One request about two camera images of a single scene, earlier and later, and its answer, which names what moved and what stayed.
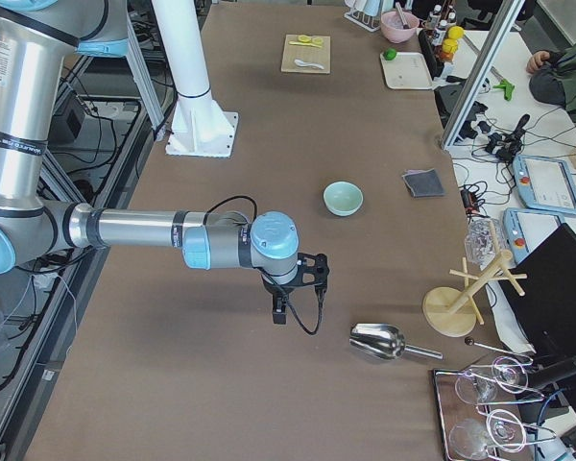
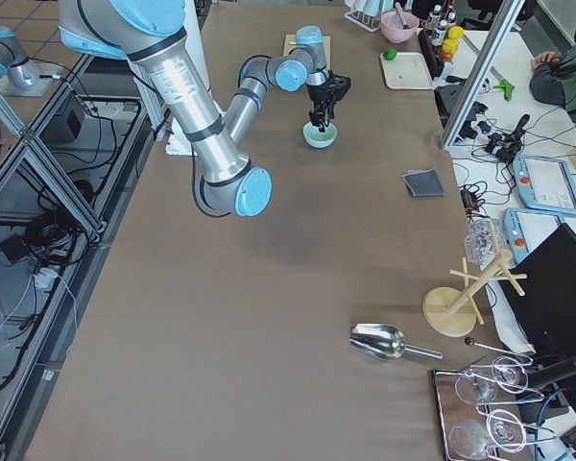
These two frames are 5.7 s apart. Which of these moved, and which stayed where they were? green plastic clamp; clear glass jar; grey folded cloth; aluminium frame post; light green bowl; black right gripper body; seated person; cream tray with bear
Moved: black right gripper body; light green bowl
Stayed: aluminium frame post; clear glass jar; grey folded cloth; cream tray with bear; seated person; green plastic clamp
